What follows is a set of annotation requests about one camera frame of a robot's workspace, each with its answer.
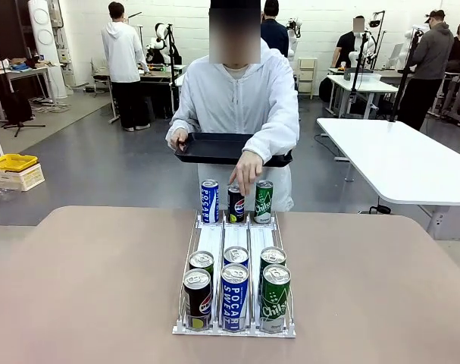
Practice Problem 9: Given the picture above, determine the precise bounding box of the black tripod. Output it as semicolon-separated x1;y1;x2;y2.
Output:
0;45;47;138

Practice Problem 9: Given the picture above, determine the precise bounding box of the large white rounded table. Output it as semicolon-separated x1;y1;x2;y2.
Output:
315;117;460;240

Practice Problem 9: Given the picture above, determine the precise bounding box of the white rectangular desk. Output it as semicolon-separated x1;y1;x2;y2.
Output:
326;74;399;118

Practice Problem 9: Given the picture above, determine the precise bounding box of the black plastic serving tray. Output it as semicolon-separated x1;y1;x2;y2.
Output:
174;132;294;168

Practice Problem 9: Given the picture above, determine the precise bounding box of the white drawer cabinet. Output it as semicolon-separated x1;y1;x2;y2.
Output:
297;57;318;100

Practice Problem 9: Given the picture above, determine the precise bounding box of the person's right forearm white sleeve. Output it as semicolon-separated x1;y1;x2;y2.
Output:
165;111;195;140

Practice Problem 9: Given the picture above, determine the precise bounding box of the white plastic crate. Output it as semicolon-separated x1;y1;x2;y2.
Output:
0;163;45;193

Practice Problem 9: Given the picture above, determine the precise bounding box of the black Pepsi can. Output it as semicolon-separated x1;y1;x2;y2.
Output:
188;249;214;278
183;268;212;330
227;185;246;224

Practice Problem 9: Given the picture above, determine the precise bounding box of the bystander in grey hoodie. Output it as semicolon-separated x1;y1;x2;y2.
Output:
398;10;455;132

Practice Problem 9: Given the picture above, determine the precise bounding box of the yellow crate lid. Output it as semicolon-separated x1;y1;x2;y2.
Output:
0;153;39;172

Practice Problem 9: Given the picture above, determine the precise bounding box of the bystander in black t-shirt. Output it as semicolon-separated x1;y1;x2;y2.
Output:
330;15;367;70

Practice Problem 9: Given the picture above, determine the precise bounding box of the white workbench with orange items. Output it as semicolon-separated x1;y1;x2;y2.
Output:
138;64;187;122

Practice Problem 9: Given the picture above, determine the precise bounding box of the person in white hooded jacket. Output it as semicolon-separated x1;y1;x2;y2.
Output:
165;0;301;213

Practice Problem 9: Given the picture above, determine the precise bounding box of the white tower air conditioner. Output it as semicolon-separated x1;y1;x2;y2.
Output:
27;0;68;100

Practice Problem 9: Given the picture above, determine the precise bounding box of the white wire can dispenser rack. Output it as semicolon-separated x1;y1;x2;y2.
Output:
171;210;297;338

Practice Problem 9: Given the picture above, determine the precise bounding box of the bystander in navy jacket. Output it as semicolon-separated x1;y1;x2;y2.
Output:
260;0;290;58

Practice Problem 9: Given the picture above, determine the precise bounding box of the person's right hand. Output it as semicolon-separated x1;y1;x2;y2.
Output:
169;127;189;153

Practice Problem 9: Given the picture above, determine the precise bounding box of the person's left forearm white sleeve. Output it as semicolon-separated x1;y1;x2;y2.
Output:
243;113;300;157

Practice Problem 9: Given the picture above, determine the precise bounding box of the black camera stand pole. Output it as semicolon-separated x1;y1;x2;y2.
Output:
167;24;178;115

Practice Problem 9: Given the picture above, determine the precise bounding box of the blue Pocari Sweat can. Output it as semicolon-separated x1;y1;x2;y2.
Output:
201;178;220;224
223;246;249;268
221;263;249;333

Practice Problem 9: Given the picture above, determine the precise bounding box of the green Chilsung Cider can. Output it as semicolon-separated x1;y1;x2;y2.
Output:
253;180;274;225
259;264;292;334
259;246;287;275

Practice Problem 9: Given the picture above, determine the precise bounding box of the bystander in white hoodie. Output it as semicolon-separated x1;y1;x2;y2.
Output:
101;2;152;133

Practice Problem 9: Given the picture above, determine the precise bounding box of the black bag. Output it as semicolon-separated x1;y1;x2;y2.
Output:
2;90;33;124

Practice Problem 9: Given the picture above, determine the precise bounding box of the white robot on pedestal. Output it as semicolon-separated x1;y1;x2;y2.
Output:
286;17;302;58

